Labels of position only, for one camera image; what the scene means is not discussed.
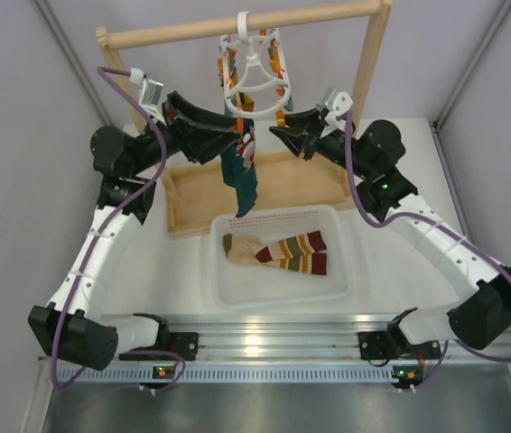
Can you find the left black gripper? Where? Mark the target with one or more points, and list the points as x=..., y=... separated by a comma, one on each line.
x=184, y=124

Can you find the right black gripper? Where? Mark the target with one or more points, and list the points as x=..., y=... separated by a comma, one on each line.
x=295, y=139

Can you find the striped sock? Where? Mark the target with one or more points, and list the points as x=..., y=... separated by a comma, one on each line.
x=313, y=264
x=249, y=251

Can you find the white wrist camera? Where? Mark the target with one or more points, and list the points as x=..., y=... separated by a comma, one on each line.
x=149, y=91
x=334, y=107

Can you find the white plastic clip hanger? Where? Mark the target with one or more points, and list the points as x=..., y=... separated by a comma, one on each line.
x=253, y=72

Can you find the teal sock with reindeer patch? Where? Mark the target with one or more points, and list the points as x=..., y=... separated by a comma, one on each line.
x=245, y=149

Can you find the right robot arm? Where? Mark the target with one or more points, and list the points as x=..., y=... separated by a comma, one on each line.
x=385, y=198

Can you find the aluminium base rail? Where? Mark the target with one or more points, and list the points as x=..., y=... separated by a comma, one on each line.
x=276, y=349

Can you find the orange clothes peg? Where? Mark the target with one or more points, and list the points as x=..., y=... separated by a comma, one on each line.
x=280, y=119

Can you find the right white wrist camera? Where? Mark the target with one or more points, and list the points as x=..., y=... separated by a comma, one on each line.
x=334, y=107

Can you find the white plastic basket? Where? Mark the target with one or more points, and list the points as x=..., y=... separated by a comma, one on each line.
x=238, y=286

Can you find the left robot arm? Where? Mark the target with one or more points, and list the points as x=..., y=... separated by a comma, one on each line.
x=69, y=327

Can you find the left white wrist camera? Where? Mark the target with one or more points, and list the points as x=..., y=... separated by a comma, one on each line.
x=149, y=91

